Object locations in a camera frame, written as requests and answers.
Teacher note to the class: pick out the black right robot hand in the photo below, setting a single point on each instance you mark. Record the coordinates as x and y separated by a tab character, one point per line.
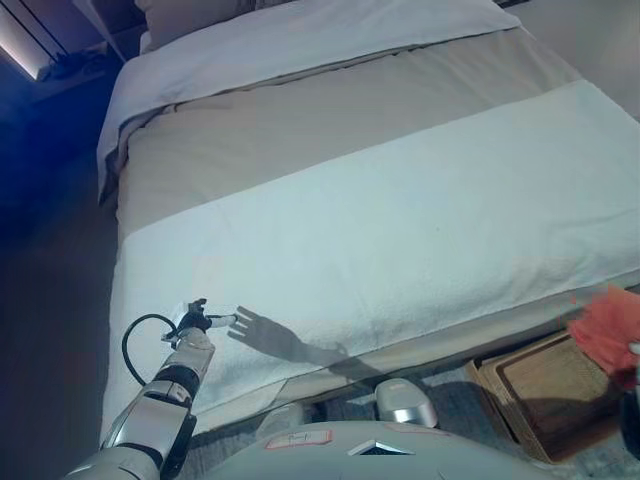
635	360

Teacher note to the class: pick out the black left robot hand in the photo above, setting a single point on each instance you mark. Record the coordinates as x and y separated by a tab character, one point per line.
196	320

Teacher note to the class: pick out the red orange garment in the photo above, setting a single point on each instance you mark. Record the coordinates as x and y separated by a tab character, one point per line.
605	330

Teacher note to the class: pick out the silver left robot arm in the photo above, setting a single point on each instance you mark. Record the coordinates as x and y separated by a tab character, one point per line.
165	400

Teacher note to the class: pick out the brown wicker basket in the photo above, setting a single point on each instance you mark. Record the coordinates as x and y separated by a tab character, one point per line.
550	400

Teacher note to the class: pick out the white terry bed runner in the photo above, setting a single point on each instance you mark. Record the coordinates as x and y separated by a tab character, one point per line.
350	250

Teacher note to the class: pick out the bed with beige cover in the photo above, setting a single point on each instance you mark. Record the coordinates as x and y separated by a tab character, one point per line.
300	130

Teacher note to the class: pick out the white folded bed sheet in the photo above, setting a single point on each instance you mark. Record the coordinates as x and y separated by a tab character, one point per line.
250	55

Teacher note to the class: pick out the robot torso base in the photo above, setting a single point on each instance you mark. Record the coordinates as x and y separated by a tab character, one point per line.
450	395

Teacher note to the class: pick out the silver right robot leg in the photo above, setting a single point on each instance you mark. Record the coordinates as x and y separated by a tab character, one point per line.
405	402

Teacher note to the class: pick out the grey robot torso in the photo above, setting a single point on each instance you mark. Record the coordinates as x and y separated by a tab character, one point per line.
390	460

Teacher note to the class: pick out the brown wooden nightstand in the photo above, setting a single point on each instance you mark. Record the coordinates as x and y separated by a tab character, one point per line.
75	80

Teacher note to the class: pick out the beige pillow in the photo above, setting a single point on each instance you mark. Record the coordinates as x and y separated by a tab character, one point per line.
190	20

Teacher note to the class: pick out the bright window strip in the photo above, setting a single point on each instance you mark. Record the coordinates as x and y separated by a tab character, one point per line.
22	45

